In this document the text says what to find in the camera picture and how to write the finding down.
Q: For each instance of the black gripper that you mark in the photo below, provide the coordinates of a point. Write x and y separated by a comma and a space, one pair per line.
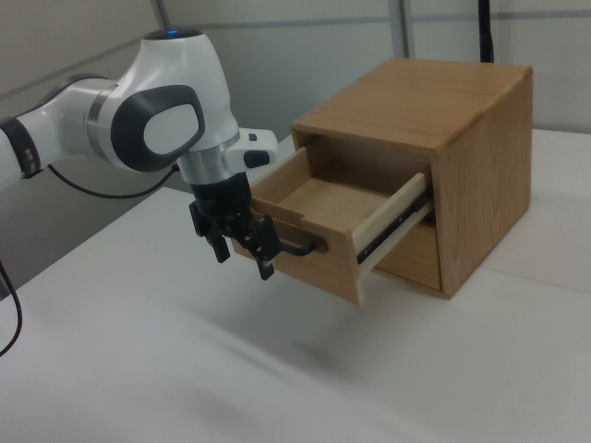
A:
220, 198

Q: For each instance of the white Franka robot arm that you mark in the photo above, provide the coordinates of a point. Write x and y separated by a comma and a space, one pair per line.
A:
161, 78

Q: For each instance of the wooden cabinet casing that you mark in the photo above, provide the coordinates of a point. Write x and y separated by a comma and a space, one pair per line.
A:
415, 101

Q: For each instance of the black pole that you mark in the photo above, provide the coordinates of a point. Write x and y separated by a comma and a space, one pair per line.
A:
486, 32

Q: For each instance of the grey aluminium partition post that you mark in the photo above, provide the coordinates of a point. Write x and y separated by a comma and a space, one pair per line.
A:
405, 27

